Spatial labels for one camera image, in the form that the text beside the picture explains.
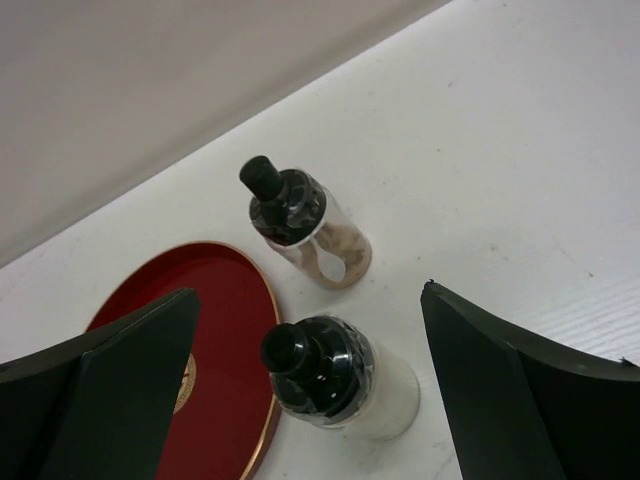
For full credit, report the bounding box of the brown spice shaker bottle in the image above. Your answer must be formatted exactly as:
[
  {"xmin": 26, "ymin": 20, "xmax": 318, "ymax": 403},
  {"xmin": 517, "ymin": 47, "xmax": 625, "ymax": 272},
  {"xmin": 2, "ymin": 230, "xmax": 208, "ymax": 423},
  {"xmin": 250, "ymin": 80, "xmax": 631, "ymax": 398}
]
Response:
[{"xmin": 239, "ymin": 156, "xmax": 372, "ymax": 290}]

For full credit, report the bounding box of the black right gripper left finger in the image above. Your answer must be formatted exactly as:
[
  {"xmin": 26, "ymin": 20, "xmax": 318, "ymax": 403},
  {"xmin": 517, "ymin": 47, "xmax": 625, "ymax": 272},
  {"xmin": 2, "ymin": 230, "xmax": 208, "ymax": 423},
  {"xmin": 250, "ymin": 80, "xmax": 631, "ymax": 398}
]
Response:
[{"xmin": 1, "ymin": 288, "xmax": 200, "ymax": 479}]

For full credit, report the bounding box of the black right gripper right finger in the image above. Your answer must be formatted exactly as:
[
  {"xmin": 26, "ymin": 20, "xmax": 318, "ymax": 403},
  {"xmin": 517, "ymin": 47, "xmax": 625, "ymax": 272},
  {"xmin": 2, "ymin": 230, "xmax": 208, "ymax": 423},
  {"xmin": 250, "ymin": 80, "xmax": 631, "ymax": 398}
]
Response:
[{"xmin": 421, "ymin": 280, "xmax": 639, "ymax": 479}]

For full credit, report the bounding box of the round red lacquer tray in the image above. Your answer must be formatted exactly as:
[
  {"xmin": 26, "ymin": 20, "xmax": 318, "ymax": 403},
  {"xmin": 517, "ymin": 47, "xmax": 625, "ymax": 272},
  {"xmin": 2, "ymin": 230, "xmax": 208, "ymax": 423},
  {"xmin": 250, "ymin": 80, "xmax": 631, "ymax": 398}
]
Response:
[{"xmin": 89, "ymin": 242, "xmax": 281, "ymax": 479}]

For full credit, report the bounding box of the white salt shaker bottle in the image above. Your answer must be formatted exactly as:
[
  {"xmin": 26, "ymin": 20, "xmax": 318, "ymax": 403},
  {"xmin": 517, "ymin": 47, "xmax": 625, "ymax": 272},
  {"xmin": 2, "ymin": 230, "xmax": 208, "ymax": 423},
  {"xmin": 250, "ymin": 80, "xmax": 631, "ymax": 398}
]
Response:
[{"xmin": 260, "ymin": 315, "xmax": 420, "ymax": 440}]

